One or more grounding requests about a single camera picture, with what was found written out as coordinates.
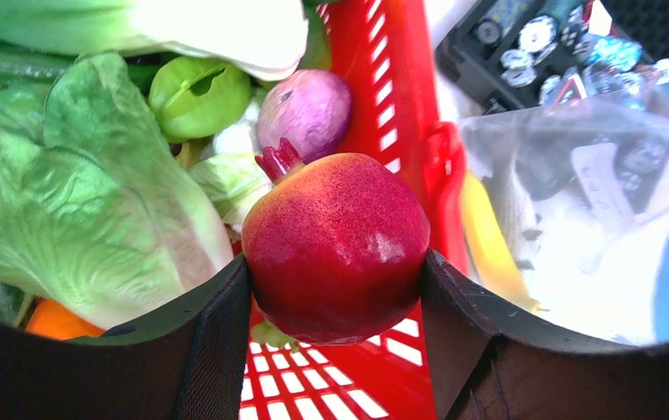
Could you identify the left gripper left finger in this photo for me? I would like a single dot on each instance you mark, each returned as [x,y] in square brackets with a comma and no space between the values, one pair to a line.
[184,360]

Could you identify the orange fruit toy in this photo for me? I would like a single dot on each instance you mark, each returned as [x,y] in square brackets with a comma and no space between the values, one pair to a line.
[52,320]

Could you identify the green bok choy toy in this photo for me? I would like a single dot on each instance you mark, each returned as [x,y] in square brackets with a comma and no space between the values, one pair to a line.
[266,39]

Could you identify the green lettuce toy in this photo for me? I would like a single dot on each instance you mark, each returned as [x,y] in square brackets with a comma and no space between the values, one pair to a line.
[95,212]

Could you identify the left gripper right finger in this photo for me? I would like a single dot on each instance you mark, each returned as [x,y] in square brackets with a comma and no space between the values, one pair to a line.
[490,359]

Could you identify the red pomegranate toy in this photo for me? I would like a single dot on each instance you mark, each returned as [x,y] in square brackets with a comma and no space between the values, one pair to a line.
[336,248]

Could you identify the purple onion toy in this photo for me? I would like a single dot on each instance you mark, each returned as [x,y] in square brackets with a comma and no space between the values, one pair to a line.
[312,109]

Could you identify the black poker chip case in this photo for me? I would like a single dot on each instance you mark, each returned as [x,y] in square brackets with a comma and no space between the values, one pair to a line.
[505,55]

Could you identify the green bell pepper toy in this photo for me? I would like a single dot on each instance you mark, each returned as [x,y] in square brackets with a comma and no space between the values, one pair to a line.
[198,97]

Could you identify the pale cabbage toy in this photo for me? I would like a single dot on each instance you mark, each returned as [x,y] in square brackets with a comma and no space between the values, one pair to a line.
[228,172]

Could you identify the clear zip top bag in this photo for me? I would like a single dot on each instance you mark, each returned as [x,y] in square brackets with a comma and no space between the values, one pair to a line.
[566,212]

